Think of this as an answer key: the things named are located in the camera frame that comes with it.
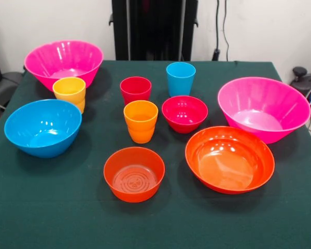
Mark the small red plastic bowl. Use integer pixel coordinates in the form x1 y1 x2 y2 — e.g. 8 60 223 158
161 95 209 134

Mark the blue plastic cup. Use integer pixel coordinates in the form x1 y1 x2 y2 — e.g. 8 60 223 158
166 62 196 98

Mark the large orange plastic bowl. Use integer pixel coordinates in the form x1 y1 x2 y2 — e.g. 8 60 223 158
185 126 275 195

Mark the orange plastic cup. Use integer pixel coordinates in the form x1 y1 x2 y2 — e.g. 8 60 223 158
123 100 159 144

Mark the red plastic cup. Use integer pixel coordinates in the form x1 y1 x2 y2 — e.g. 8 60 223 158
120 76 152 106

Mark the small orange plastic bowl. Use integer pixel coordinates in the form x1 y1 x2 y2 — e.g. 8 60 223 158
103 146 166 203

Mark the yellow plastic cup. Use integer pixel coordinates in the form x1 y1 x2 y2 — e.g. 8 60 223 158
52 77 87 115

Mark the large pink plastic bowl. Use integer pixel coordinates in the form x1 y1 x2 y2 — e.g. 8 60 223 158
24 40 104 92
217 77 311 144

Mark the blue plastic bowl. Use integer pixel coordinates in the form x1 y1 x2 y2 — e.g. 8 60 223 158
4 99 82 159

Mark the dark green tablecloth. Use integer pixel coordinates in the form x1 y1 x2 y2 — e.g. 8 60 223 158
0 60 311 249

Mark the black wall cable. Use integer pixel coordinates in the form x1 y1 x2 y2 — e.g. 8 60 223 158
212 0 229 62

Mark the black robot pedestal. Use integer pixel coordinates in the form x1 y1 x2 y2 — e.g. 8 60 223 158
109 0 199 62

